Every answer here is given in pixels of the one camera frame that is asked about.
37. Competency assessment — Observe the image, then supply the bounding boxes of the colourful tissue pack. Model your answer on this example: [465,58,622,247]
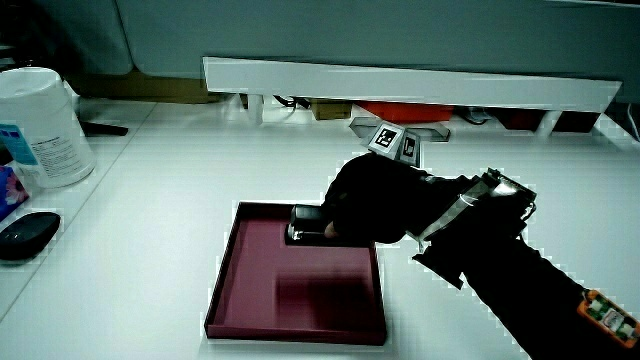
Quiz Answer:
[0,164,30,222]

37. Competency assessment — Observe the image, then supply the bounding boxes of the orange sensor module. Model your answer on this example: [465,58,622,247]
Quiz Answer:
[577,289,640,350]

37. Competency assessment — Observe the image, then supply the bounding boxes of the orange box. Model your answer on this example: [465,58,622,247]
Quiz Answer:
[357,101,455,125]

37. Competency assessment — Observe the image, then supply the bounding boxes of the small cardboard box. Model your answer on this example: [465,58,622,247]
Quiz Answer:
[309,98,354,121]

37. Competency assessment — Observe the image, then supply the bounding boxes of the black flat stand base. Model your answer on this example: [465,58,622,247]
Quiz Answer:
[79,119,130,138]

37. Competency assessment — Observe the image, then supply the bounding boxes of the black cable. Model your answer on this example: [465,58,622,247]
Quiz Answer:
[272,94,311,110]

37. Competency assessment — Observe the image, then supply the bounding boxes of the person's right forearm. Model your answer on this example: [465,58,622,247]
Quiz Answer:
[412,167,640,360]

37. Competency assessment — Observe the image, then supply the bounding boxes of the black computer mouse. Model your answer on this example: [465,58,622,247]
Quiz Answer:
[0,211,62,262]

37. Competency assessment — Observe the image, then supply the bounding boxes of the white plastic tub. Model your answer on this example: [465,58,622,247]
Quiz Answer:
[0,67,97,190]

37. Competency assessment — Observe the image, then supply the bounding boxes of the white desk shelf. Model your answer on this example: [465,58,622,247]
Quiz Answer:
[202,55,624,139]

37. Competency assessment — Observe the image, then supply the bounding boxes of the maroon square plate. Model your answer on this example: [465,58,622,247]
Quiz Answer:
[203,200,389,347]

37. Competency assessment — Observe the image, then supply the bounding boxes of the person's right hand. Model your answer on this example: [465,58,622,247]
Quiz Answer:
[321,121,469,246]

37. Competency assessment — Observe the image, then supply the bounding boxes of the large brown cardboard box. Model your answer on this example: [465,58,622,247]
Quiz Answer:
[69,69,222,105]

